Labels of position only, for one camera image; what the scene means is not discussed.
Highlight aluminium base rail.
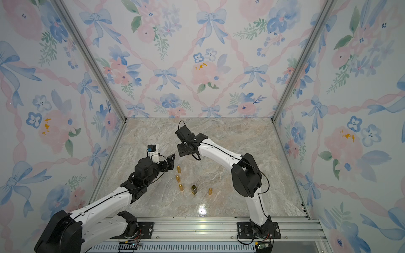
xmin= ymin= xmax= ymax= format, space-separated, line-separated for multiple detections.
xmin=90 ymin=217 xmax=332 ymax=253

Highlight green circuit board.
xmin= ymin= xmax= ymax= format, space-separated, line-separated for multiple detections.
xmin=255 ymin=242 xmax=273 ymax=253

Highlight aluminium corner post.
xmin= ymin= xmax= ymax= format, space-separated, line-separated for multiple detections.
xmin=272 ymin=0 xmax=335 ymax=124
xmin=51 ymin=0 xmax=127 ymax=123

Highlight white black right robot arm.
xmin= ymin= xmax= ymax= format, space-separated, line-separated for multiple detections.
xmin=175 ymin=126 xmax=272 ymax=231

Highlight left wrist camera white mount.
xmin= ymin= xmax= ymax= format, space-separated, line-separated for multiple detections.
xmin=147 ymin=144 xmax=160 ymax=163

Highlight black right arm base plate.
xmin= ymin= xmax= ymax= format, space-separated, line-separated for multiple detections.
xmin=237 ymin=222 xmax=282 ymax=240

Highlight aluminium corner post left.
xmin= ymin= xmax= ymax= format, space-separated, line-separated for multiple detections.
xmin=51 ymin=0 xmax=127 ymax=123

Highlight aluminium corner post right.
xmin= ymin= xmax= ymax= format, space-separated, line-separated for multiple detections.
xmin=272 ymin=0 xmax=335 ymax=124

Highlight gold square lipstick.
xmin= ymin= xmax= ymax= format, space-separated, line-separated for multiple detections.
xmin=191 ymin=184 xmax=198 ymax=195

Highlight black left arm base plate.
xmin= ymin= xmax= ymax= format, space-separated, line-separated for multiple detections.
xmin=113 ymin=221 xmax=155 ymax=239

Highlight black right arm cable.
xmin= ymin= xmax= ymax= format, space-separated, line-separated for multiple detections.
xmin=178 ymin=120 xmax=271 ymax=203

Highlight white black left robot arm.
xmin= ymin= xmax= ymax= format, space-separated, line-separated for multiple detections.
xmin=34 ymin=154 xmax=176 ymax=253

